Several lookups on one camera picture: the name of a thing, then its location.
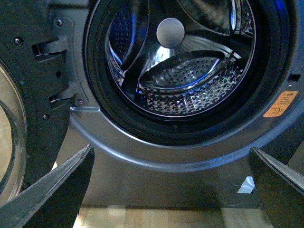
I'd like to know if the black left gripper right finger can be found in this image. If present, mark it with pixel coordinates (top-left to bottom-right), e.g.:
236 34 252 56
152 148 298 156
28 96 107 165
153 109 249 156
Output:
248 147 304 228

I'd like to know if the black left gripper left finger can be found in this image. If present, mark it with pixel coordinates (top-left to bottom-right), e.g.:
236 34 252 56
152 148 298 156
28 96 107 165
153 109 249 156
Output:
0 144 95 228

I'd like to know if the washing machine door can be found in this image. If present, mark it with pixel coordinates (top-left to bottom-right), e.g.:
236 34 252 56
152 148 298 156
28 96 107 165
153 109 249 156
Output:
0 0 70 205

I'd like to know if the grey front-load washing machine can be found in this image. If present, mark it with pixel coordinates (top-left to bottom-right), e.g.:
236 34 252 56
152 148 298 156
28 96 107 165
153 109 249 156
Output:
49 0 304 208

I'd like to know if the white tape piece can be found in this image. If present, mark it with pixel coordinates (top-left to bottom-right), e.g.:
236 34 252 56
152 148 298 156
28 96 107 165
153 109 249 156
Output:
237 176 255 194

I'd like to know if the orange warning sticker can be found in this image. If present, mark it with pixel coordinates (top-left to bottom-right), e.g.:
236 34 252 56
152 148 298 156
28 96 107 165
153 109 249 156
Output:
263 91 298 118

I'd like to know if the stainless steel drum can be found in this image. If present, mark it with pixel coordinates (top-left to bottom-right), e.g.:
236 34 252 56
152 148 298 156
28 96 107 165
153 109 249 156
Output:
105 0 256 118

